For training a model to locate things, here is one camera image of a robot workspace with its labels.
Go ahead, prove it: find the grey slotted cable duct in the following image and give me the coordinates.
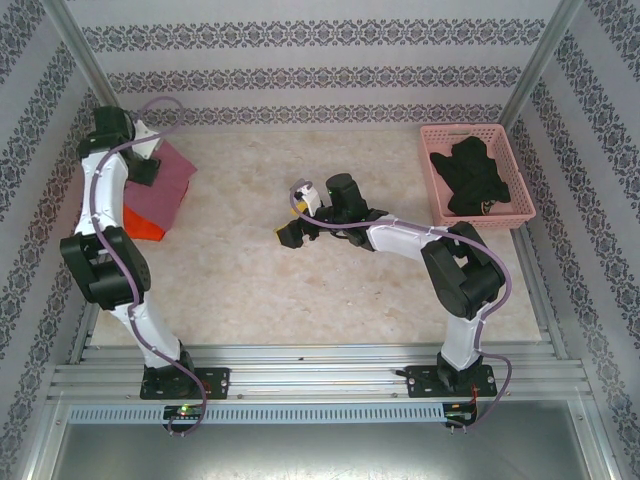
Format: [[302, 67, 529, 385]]
[[69, 402, 446, 422]]

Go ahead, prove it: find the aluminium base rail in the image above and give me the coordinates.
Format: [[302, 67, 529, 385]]
[[49, 344, 586, 401]]

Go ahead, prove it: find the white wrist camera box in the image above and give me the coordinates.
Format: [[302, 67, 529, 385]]
[[295, 182, 327, 217], [130, 119, 164, 161]]

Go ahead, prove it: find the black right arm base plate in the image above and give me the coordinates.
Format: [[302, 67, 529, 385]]
[[405, 364, 496, 399]]

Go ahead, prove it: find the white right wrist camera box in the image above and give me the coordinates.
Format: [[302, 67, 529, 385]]
[[295, 182, 327, 217]]

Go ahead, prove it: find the black embroidered t-shirt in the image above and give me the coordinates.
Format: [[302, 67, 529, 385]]
[[430, 137, 512, 217]]

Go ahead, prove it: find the maroon star print t-shirt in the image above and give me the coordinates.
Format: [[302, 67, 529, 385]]
[[124, 142, 197, 234]]

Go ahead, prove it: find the small controller board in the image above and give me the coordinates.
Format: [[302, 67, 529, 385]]
[[444, 402, 476, 424], [163, 404, 206, 420]]

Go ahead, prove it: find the aluminium frame post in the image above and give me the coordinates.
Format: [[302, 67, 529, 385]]
[[42, 0, 144, 151], [499, 0, 584, 126]]

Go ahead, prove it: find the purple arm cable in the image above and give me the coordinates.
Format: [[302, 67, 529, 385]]
[[290, 178, 516, 431], [92, 97, 214, 436]]

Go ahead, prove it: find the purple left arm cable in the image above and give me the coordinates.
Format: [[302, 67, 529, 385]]
[[92, 97, 214, 436]]

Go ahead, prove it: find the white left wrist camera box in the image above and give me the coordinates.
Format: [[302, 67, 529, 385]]
[[130, 119, 164, 161]]

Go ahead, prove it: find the orange t-shirt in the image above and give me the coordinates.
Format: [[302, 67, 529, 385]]
[[122, 204, 166, 242]]

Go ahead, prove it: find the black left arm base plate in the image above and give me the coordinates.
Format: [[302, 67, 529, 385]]
[[139, 367, 231, 401]]

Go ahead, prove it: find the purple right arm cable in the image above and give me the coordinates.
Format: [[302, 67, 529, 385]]
[[290, 178, 516, 431]]

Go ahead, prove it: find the pink perforated plastic basket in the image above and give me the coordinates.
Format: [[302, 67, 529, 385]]
[[419, 123, 537, 231]]

